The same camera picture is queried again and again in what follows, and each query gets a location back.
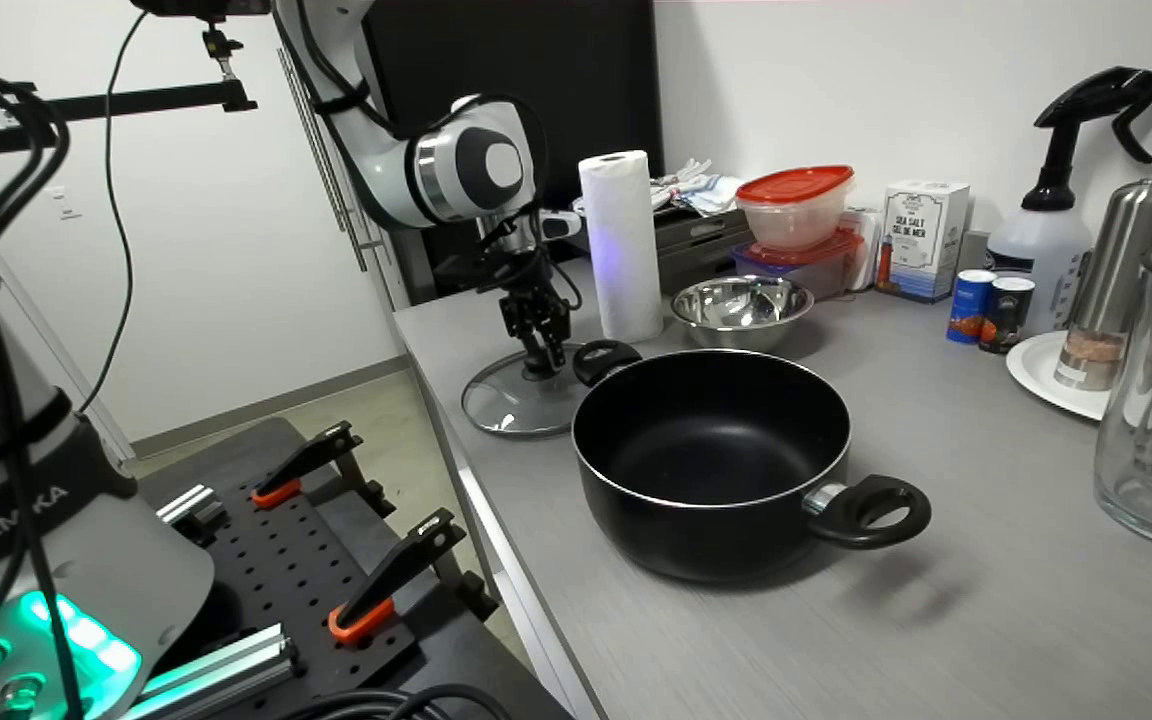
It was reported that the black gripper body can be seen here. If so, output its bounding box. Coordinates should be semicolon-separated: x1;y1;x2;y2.
471;213;577;341

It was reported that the glass lid with black knob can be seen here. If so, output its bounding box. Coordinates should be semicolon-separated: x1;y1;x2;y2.
455;342;594;440

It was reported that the clear container with red lid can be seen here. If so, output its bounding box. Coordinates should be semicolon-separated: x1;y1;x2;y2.
734;158;856;257
739;221;869;300

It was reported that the white paper towel roll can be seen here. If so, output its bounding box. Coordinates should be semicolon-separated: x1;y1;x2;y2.
574;147;667;347

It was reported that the steel mixing bowl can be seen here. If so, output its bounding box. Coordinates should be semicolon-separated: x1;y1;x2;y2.
665;273;819;342

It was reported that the white striped kitchen towel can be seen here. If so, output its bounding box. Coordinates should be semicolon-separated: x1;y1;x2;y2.
660;154;752;222

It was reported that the black appliance door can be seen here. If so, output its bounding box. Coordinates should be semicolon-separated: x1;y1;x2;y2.
357;0;667;306

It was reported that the black orange clamp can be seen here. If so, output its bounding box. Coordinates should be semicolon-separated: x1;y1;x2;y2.
246;421;401;521
325;503;504;651

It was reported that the black perforated mounting board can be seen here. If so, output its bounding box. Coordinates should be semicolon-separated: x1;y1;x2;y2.
134;413;574;720

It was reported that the white carton box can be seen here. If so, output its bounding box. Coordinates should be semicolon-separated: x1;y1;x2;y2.
876;178;975;304

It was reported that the blue spice jar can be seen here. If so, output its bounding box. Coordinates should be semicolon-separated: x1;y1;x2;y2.
944;262;1001;347

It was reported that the aluminium extrusion bar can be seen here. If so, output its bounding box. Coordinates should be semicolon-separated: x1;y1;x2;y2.
128;621;303;720

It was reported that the dark spice jar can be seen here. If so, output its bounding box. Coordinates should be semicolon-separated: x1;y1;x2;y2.
982;273;1039;356

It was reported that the white plate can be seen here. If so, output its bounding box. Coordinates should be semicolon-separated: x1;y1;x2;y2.
1001;329;1152;447

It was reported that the spray bottle with black trigger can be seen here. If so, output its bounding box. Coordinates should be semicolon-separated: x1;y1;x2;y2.
986;64;1152;336

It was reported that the steel spice mill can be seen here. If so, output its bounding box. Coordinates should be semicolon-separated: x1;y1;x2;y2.
1053;171;1152;394

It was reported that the silver door handle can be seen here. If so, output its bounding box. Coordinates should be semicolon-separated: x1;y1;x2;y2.
278;22;416;310

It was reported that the black pot with handles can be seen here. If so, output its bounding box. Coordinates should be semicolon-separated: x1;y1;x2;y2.
570;336;937;589

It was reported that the black cable bundle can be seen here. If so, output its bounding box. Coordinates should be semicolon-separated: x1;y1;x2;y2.
278;680;518;720

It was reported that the black camera cable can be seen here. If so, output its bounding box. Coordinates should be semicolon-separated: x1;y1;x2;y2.
74;6;153;421

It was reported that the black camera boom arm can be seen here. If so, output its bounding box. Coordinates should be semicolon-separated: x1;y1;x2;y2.
0;21;261;162

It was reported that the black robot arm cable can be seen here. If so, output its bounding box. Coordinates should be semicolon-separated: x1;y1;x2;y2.
0;50;88;720

